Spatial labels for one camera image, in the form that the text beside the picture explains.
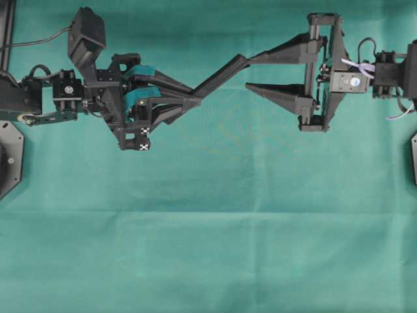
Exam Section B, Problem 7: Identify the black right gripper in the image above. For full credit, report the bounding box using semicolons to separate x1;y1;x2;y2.
245;13;371;132

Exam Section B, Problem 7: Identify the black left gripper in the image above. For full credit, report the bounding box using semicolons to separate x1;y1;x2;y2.
85;53;204;151

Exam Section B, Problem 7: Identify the black Velcro strip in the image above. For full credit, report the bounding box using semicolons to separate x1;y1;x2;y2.
191;54;250;98

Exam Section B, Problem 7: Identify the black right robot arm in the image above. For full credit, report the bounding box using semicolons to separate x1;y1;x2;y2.
246;13;416;132

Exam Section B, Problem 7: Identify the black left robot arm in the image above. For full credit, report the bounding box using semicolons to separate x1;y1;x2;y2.
1;53;207;151

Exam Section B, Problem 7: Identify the green table cloth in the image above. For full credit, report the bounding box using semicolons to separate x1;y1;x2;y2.
1;1;416;312

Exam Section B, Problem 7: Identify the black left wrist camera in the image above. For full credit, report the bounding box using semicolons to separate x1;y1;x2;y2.
67;7;106;70

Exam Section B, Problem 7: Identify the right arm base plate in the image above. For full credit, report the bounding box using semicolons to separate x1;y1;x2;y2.
410;133;417;185

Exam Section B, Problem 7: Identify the black camera cable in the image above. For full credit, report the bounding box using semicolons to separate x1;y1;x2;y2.
0;27;74;50

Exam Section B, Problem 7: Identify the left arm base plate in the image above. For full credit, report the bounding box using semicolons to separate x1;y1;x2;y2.
1;120;25;199

